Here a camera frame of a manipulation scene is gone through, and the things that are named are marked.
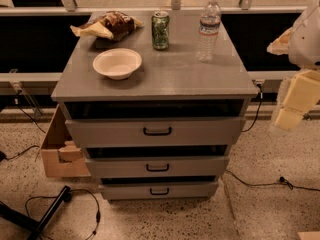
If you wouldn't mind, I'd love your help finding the black cable left floor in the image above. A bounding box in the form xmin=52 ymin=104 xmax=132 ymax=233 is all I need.
xmin=24 ymin=188 xmax=102 ymax=240

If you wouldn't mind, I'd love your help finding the green soda can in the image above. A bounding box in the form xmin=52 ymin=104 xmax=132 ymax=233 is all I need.
xmin=151 ymin=11 xmax=170 ymax=50

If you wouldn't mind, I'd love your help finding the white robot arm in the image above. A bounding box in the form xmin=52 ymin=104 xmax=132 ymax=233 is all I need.
xmin=267 ymin=0 xmax=320 ymax=135

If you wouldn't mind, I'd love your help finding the grey drawer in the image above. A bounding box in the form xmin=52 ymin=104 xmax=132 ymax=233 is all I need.
xmin=66 ymin=117 xmax=245 ymax=148
xmin=99 ymin=181 xmax=218 ymax=201
xmin=85 ymin=156 xmax=229 ymax=178

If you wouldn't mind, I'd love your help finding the clear plastic water bottle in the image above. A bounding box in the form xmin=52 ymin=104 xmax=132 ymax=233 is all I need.
xmin=196 ymin=0 xmax=221 ymax=63

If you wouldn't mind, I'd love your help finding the cardboard box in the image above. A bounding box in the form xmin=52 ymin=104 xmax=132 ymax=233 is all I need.
xmin=40 ymin=106 xmax=90 ymax=178

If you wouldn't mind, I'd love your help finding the grey bottom drawer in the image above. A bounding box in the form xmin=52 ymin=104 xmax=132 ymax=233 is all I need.
xmin=99 ymin=181 xmax=218 ymax=201

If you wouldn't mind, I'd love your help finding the black cable floor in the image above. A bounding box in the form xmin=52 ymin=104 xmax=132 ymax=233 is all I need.
xmin=225 ymin=169 xmax=320 ymax=192
xmin=24 ymin=188 xmax=102 ymax=240

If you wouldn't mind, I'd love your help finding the black stand leg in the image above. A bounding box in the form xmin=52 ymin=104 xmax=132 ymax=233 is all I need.
xmin=0 ymin=185 xmax=72 ymax=240

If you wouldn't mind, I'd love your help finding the brown yellow chip bag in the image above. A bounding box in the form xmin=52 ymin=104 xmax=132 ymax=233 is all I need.
xmin=70 ymin=11 xmax=143 ymax=42

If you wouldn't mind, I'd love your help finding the grey middle drawer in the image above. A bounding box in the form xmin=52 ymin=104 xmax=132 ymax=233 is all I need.
xmin=85 ymin=156 xmax=229 ymax=178

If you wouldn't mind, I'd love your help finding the grey top drawer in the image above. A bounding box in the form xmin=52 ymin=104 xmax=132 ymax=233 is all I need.
xmin=66 ymin=117 xmax=245 ymax=148

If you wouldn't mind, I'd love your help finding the metal window rail frame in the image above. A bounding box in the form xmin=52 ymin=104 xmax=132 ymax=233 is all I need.
xmin=1 ymin=0 xmax=313 ymax=105

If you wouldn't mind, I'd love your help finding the white paper bowl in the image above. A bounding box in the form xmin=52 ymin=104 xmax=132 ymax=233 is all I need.
xmin=93 ymin=48 xmax=142 ymax=80

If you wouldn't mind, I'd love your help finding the grey drawer cabinet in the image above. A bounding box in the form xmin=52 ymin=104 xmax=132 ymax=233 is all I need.
xmin=52 ymin=10 xmax=258 ymax=185

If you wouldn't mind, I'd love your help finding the black cable behind cabinet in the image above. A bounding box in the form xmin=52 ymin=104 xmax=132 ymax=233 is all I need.
xmin=241 ymin=83 xmax=264 ymax=133

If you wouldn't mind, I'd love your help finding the black cable right floor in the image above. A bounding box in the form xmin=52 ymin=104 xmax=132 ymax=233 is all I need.
xmin=225 ymin=169 xmax=320 ymax=192

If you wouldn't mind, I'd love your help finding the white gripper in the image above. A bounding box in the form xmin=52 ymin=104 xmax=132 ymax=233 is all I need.
xmin=274 ymin=70 xmax=320 ymax=131

